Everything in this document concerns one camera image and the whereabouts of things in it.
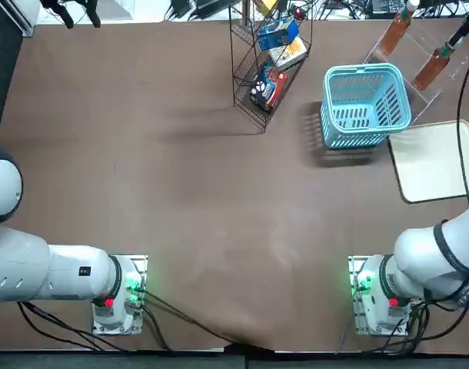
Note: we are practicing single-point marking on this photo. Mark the amber tea bottle white cap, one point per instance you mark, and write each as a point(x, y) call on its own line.
point(396, 32)
point(430, 71)

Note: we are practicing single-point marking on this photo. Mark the blue Oreo cookie box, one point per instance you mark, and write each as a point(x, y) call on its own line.
point(277, 34)

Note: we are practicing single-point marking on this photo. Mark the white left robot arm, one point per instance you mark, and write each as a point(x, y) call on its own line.
point(65, 273)

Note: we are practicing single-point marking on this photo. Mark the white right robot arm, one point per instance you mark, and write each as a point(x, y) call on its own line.
point(423, 250)

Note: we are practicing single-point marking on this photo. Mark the clear acrylic beverage shelf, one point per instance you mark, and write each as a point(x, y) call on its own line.
point(419, 50)

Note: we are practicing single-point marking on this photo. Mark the light blue plastic shopping basket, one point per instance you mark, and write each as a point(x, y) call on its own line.
point(365, 140)

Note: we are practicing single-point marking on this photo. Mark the yellow snack box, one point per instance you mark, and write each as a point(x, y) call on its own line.
point(267, 4)

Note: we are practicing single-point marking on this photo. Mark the dark power adapter brick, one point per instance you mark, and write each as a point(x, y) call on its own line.
point(180, 7)
point(213, 7)

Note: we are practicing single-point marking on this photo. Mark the beige plastic tray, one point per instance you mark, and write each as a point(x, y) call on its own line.
point(426, 165)

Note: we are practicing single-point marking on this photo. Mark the black plug with red light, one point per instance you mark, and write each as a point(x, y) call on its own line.
point(299, 14)

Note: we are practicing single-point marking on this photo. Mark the white orange cracker box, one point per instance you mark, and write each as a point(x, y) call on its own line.
point(292, 52)

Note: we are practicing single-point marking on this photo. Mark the dark chocolate cookie box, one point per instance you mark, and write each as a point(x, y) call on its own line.
point(271, 86)

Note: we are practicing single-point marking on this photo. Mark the aluminium frame profile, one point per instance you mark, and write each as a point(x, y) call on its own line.
point(25, 19)

